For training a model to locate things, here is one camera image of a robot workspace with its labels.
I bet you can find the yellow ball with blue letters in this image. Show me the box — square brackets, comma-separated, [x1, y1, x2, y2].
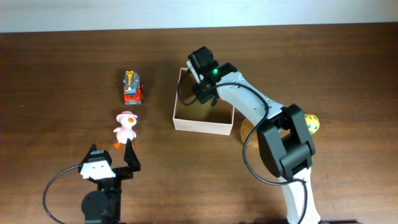
[304, 113, 320, 134]

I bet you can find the red toy fire truck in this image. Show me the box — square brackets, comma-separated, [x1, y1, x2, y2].
[123, 70, 144, 105]

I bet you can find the black cable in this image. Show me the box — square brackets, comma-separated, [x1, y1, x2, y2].
[42, 164, 82, 224]
[177, 68, 308, 224]

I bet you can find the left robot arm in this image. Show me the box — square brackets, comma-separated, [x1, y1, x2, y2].
[78, 140, 141, 224]

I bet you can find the open white cardboard box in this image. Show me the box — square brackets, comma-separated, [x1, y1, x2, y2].
[172, 67, 235, 136]

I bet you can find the brown plush capybara toy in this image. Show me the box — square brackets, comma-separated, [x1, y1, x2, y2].
[240, 119, 259, 149]

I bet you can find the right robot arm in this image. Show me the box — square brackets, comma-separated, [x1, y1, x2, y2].
[187, 47, 322, 223]

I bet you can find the left black cable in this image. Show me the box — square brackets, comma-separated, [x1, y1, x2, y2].
[42, 164, 82, 224]

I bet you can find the right black cable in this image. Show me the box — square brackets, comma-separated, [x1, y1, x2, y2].
[177, 68, 308, 224]

